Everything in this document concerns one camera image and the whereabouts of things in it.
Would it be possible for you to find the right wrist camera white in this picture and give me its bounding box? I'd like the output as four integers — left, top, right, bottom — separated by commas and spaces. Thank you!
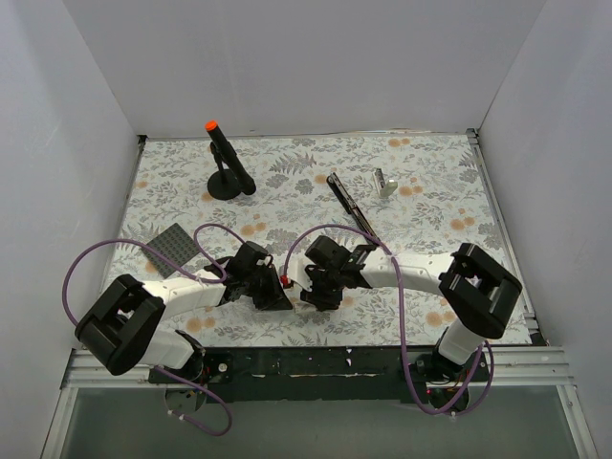
280, 259, 312, 292

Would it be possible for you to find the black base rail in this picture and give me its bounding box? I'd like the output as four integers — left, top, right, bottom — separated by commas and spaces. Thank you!
147, 346, 492, 407

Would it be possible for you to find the beige stapler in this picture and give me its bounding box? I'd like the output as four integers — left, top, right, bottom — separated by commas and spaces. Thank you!
373, 168, 398, 199

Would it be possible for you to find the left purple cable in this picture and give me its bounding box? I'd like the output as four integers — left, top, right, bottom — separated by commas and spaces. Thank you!
60, 223, 269, 437

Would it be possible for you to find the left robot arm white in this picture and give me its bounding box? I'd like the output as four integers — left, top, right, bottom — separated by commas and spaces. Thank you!
75, 241, 293, 383

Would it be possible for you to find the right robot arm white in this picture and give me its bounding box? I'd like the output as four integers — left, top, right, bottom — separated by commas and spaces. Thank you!
286, 235, 522, 381

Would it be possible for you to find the black microphone on stand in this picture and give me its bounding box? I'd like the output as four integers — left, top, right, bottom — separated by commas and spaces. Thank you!
205, 120, 256, 201

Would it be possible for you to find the purple cable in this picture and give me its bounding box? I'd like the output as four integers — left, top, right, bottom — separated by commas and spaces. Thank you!
281, 223, 494, 415
60, 223, 269, 437

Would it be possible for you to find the black stapler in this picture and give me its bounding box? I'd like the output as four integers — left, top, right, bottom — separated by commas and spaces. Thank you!
326, 172, 379, 239

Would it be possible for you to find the grey perforated plate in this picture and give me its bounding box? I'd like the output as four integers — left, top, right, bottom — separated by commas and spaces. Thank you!
142, 223, 199, 279

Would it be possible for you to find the floral patterned table mat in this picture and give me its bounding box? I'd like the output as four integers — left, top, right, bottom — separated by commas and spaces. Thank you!
108, 135, 512, 347

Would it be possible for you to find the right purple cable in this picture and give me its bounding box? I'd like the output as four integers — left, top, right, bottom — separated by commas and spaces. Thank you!
281, 223, 494, 415

